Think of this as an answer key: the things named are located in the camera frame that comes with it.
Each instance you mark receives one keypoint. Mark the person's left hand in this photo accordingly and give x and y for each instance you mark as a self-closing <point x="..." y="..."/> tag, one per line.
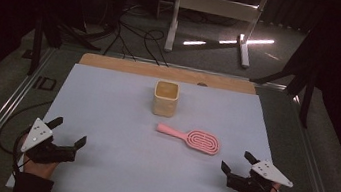
<point x="38" y="168"/>

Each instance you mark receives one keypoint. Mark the pink hairbrush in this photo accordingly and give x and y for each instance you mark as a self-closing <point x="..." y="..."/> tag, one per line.
<point x="200" y="141"/>

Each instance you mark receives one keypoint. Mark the light blue table mat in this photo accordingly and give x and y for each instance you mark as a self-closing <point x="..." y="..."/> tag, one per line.
<point x="121" y="170"/>

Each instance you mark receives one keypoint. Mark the white metal stand frame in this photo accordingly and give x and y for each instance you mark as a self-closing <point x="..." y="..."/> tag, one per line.
<point x="218" y="6"/>

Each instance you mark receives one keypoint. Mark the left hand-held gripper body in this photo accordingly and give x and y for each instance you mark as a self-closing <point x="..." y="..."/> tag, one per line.
<point x="46" y="152"/>

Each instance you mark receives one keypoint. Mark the beige square cup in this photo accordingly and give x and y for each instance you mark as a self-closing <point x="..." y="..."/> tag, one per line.
<point x="165" y="99"/>

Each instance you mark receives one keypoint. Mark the black tripod stand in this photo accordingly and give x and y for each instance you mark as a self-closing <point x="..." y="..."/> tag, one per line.
<point x="306" y="95"/>
<point x="36" y="47"/>

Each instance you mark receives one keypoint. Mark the wooden table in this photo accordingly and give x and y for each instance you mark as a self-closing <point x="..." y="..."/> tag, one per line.
<point x="161" y="72"/>

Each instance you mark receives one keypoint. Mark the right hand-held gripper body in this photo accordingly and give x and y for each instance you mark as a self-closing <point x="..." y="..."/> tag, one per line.
<point x="252" y="185"/>

